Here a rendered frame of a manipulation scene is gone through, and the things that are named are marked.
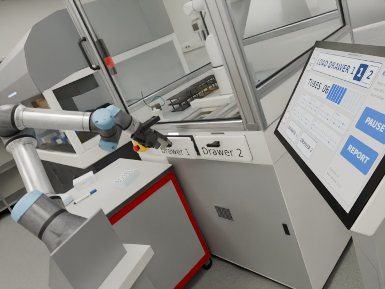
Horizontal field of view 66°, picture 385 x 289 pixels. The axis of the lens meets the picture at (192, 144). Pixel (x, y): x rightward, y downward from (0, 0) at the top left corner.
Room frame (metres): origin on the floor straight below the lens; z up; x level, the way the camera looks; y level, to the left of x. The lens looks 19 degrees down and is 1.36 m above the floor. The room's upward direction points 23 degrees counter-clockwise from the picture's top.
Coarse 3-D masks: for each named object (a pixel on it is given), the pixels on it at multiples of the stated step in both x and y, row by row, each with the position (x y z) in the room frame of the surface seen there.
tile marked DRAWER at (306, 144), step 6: (306, 132) 0.70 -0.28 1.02; (300, 138) 0.71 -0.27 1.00; (306, 138) 0.68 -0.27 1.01; (312, 138) 0.65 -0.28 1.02; (300, 144) 0.70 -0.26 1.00; (306, 144) 0.67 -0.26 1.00; (312, 144) 0.64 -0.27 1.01; (300, 150) 0.69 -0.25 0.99; (306, 150) 0.66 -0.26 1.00; (312, 150) 0.63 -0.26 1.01; (306, 156) 0.65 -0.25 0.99
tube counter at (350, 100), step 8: (328, 80) 0.70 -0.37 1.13; (328, 88) 0.69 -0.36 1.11; (336, 88) 0.65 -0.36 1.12; (344, 88) 0.62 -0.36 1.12; (320, 96) 0.71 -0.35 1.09; (328, 96) 0.67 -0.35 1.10; (336, 96) 0.63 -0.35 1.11; (344, 96) 0.60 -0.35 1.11; (352, 96) 0.57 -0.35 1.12; (360, 96) 0.55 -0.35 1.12; (336, 104) 0.62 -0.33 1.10; (344, 104) 0.59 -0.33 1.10; (352, 104) 0.56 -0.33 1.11; (360, 104) 0.53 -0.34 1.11; (352, 112) 0.55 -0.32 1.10
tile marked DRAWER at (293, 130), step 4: (292, 120) 0.81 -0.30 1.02; (288, 124) 0.83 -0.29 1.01; (292, 124) 0.80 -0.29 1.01; (296, 124) 0.77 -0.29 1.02; (288, 128) 0.81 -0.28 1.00; (292, 128) 0.79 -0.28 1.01; (296, 128) 0.76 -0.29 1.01; (300, 128) 0.74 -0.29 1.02; (288, 132) 0.80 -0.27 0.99; (292, 132) 0.78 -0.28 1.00; (296, 132) 0.75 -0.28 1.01; (288, 136) 0.79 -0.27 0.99; (292, 136) 0.76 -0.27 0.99; (296, 136) 0.74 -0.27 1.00; (292, 140) 0.75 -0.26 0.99
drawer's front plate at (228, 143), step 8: (200, 136) 1.27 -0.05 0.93; (208, 136) 1.23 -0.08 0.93; (216, 136) 1.19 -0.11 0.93; (224, 136) 1.15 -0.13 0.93; (232, 136) 1.12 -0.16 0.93; (240, 136) 1.08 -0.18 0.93; (200, 144) 1.28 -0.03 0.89; (224, 144) 1.16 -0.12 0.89; (232, 144) 1.12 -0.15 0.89; (240, 144) 1.09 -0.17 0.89; (200, 152) 1.30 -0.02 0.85; (208, 152) 1.26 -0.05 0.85; (216, 152) 1.21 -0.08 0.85; (224, 152) 1.17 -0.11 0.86; (232, 152) 1.14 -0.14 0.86; (248, 152) 1.07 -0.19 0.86; (240, 160) 1.11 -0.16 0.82; (248, 160) 1.08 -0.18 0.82
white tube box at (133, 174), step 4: (124, 172) 1.60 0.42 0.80; (128, 172) 1.57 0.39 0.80; (132, 172) 1.55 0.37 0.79; (136, 172) 1.56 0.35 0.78; (120, 176) 1.56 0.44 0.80; (128, 176) 1.52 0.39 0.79; (132, 176) 1.52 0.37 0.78; (136, 176) 1.55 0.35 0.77; (116, 180) 1.53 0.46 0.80; (120, 180) 1.51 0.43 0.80; (124, 180) 1.47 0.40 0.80; (128, 180) 1.49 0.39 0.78; (132, 180) 1.51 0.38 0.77; (116, 184) 1.50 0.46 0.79; (120, 184) 1.48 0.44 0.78; (124, 184) 1.46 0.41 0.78; (128, 184) 1.48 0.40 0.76
